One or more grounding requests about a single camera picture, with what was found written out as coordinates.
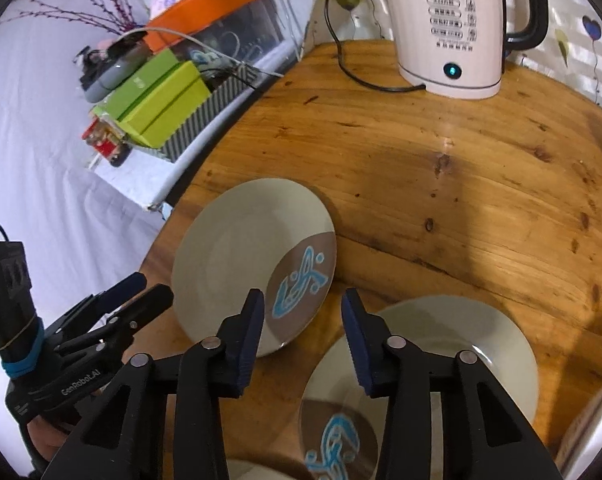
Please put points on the green gift box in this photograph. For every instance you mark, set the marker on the green gift box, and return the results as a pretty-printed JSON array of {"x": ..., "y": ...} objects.
[{"x": 150, "y": 105}]

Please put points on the striped black white box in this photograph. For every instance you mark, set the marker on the striped black white box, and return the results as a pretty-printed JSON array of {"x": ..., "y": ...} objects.
[{"x": 239, "y": 80}]

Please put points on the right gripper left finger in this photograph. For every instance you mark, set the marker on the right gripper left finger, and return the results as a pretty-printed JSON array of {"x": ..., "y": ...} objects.
[{"x": 122, "y": 435}]

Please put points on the orange lidded clear container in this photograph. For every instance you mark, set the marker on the orange lidded clear container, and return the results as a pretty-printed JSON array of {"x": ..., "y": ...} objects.
[{"x": 214, "y": 34}]

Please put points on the purple dried branches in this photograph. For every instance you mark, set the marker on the purple dried branches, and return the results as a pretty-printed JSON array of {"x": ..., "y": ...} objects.
[{"x": 112, "y": 16}]

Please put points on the red labelled jar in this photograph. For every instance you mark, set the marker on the red labelled jar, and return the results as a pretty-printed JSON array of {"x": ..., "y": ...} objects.
[{"x": 106, "y": 142}]

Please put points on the person's left hand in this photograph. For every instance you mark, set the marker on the person's left hand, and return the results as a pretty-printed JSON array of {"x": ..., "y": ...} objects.
[{"x": 46, "y": 437}]

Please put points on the beige fish plate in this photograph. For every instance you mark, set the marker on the beige fish plate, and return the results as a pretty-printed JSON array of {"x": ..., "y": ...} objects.
[
  {"x": 341, "y": 428},
  {"x": 271, "y": 234}
]

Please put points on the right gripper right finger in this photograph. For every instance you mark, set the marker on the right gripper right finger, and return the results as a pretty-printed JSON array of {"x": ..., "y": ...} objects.
[{"x": 485, "y": 435}]

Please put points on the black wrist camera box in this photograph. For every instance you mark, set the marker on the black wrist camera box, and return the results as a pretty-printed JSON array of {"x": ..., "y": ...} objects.
[{"x": 21, "y": 328}]

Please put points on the white electric kettle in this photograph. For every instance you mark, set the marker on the white electric kettle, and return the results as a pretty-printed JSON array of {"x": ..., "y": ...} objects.
[{"x": 457, "y": 48}]

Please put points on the grey handheld device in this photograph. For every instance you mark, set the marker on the grey handheld device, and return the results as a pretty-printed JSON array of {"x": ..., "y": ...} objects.
[{"x": 104, "y": 70}]

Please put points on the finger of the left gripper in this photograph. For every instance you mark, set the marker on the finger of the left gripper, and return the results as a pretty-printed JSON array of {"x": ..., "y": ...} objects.
[
  {"x": 82, "y": 317},
  {"x": 119, "y": 327}
]

